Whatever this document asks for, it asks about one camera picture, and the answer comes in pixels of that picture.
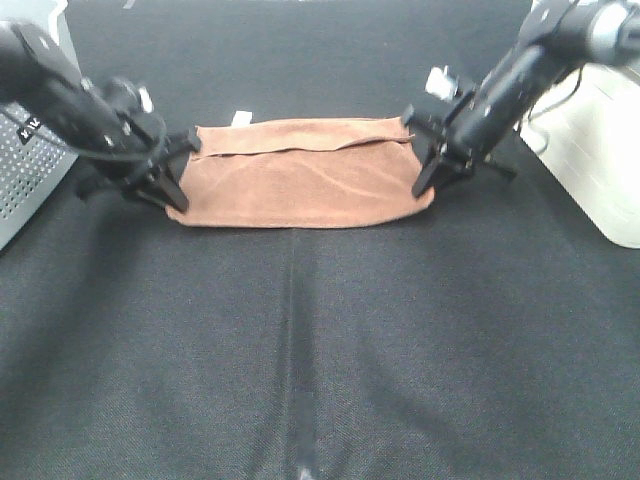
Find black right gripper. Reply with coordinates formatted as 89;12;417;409
402;87;518;197

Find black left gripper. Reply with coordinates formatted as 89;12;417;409
76;114;202;212

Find brown towel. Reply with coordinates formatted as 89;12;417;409
165;117;435;229

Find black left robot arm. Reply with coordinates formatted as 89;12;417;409
1;21;202;213

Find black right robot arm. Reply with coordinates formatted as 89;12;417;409
402;1;639;197

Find grey perforated laundry basket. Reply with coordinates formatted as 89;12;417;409
1;1;78;247

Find white plastic storage bin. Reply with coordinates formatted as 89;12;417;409
520;65;639;249

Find black table cloth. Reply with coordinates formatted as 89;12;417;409
1;1;639;479

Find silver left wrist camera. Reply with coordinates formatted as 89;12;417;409
109;77;154;119

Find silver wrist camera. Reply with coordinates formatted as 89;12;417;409
424;66;459;102
109;77;154;119

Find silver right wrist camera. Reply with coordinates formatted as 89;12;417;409
424;66;459;102

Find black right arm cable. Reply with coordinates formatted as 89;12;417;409
524;64;586;156

